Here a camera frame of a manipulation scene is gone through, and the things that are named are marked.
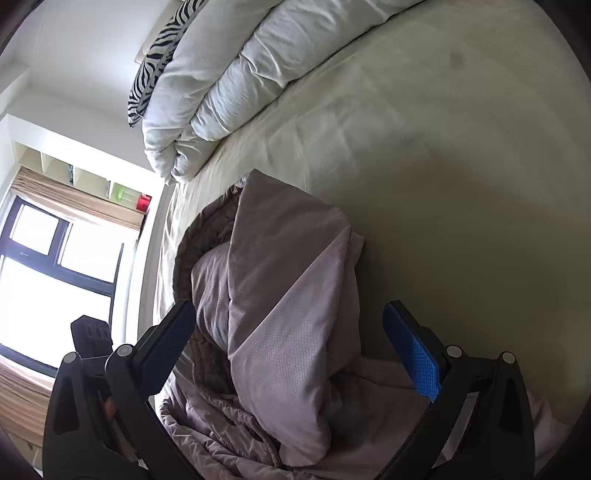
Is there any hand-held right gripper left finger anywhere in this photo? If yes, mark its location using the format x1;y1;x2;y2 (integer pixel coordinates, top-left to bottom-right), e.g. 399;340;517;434
42;299;197;480

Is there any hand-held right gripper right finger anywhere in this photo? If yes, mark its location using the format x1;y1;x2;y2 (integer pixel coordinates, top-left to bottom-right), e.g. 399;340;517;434
382;300;536;480

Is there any grey hooded puffer jacket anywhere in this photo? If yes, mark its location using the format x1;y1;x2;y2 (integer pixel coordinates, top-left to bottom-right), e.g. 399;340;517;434
158;169;573;480

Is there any black chair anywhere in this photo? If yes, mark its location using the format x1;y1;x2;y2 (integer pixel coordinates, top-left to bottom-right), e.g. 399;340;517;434
70;315;115;360

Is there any black framed window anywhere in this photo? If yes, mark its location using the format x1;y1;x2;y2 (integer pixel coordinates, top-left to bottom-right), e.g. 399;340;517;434
0;195;125;377

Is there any green box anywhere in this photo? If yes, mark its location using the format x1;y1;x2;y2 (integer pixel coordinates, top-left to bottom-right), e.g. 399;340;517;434
111;183;139;204

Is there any beige roman blind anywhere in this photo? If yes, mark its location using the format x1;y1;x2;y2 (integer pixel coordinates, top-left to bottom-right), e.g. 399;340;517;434
10;168;147;230

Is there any bed with pale sheet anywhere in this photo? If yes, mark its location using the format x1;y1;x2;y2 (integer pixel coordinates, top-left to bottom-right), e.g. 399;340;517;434
151;0;591;425

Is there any white folded duvet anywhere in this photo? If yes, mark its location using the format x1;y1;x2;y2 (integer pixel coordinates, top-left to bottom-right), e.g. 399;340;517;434
141;0;428;186

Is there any zebra print pillow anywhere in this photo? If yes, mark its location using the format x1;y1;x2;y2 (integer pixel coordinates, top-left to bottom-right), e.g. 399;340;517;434
127;0;209;128

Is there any white wall shelf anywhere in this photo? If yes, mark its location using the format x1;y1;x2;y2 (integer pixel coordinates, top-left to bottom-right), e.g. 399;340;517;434
4;114;166;213

